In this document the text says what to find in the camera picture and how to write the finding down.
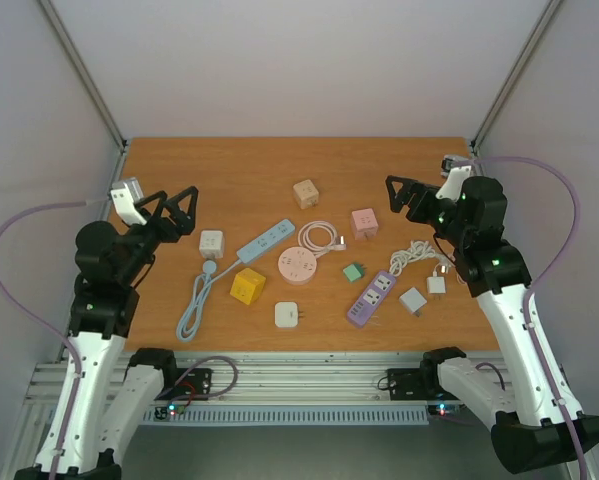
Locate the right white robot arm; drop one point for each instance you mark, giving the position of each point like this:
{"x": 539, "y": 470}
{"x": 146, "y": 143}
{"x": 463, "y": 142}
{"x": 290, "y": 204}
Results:
{"x": 539, "y": 422}

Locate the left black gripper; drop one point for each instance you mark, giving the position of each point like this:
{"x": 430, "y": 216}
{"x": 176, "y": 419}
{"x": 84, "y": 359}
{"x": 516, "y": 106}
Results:
{"x": 171, "y": 233}

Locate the aluminium rail frame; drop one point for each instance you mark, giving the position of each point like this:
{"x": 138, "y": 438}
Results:
{"x": 275, "y": 378}

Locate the grey slotted cable duct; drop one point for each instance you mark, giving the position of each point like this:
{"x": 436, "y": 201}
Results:
{"x": 208, "y": 416}

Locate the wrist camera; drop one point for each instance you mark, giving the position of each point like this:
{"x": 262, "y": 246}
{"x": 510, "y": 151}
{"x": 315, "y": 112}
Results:
{"x": 125, "y": 195}
{"x": 455, "y": 170}

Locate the pink cube socket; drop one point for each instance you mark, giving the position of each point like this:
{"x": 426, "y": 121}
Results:
{"x": 364, "y": 223}

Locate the green charger plug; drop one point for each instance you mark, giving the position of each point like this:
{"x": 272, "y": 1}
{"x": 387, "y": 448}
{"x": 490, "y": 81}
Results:
{"x": 354, "y": 272}

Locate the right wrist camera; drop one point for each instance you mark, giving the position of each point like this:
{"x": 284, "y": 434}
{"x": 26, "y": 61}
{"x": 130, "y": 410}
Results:
{"x": 455, "y": 170}

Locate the pink round socket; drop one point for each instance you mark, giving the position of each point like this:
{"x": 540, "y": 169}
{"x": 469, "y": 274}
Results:
{"x": 297, "y": 265}

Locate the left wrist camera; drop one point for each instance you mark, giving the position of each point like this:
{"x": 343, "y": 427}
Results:
{"x": 125, "y": 195}

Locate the yellow cube socket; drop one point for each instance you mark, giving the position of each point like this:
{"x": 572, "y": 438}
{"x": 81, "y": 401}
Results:
{"x": 247, "y": 286}

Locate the white flat charger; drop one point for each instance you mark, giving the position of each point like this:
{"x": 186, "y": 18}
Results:
{"x": 286, "y": 315}

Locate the purple power strip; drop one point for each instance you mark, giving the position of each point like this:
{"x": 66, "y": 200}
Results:
{"x": 370, "y": 299}

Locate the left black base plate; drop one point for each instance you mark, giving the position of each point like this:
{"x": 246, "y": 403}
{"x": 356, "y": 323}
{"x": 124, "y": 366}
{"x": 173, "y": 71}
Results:
{"x": 196, "y": 386}

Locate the beige cube socket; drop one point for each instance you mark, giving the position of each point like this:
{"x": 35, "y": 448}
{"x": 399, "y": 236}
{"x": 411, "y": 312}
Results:
{"x": 305, "y": 194}

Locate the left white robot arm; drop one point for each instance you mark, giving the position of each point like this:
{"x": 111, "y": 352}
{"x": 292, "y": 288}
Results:
{"x": 90, "y": 432}

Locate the white 66W charger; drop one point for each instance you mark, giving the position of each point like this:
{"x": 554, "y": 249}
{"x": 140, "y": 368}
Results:
{"x": 413, "y": 301}

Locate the small white charger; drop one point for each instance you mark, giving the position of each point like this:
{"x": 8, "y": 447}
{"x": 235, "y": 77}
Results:
{"x": 435, "y": 283}

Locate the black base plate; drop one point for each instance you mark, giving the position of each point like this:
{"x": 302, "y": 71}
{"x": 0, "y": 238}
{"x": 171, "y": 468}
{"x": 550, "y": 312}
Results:
{"x": 196, "y": 386}
{"x": 406, "y": 384}

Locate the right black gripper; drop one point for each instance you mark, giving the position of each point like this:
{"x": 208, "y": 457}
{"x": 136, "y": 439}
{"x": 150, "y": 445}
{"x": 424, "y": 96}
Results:
{"x": 418, "y": 201}

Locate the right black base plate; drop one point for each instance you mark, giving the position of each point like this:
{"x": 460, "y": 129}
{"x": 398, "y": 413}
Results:
{"x": 406, "y": 384}

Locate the white cube socket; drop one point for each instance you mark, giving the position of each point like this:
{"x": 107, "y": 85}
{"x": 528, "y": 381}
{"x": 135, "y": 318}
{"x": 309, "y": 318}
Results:
{"x": 212, "y": 244}

